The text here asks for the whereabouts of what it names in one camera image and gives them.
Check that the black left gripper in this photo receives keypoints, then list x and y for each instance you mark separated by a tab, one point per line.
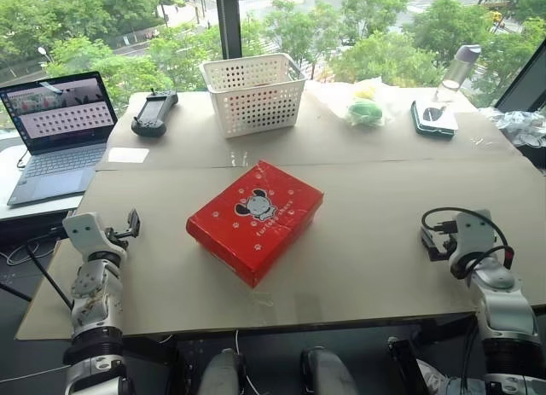
118	238

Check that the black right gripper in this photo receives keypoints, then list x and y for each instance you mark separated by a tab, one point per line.
445	241

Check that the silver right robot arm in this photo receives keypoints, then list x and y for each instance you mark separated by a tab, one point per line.
505	309

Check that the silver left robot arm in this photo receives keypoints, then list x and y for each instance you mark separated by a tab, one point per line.
96	292

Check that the red cardboard box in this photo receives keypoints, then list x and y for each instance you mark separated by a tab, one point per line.
256	220

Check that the large cardboard sheet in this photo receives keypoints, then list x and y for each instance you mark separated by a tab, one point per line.
362	241

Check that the white paper card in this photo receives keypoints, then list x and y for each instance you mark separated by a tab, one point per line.
128	155

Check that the open grey laptop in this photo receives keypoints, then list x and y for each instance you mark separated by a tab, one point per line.
55	156

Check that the black handheld remote controller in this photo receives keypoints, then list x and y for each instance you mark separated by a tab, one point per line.
153	113

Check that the dark green white flat case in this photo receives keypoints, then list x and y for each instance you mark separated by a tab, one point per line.
433	120

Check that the cardboard sheet with taped seam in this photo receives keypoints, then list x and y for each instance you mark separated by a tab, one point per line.
341	143

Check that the crumpled clear plastic wrapping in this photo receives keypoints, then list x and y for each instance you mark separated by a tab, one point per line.
518	126

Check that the green plush toy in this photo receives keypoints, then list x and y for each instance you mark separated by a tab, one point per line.
364	111

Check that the dark rounded grey shape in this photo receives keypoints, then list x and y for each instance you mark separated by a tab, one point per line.
326	373
222	373

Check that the clear bottle with purple lid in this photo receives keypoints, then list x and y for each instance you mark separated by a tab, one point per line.
454	73

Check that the clear plastic bag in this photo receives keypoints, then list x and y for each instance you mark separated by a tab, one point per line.
332	98

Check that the white perforated plastic basket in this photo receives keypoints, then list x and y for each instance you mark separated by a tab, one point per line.
256	100

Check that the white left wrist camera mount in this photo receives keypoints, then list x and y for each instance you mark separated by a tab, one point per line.
85	233

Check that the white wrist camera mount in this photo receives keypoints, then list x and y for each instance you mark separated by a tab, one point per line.
473	235
85	233

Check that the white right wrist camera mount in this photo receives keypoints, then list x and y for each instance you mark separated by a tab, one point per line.
473	235

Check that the black metal bracket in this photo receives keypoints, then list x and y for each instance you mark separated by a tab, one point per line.
403	361

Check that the dark window frame post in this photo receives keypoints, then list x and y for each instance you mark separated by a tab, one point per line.
229	19

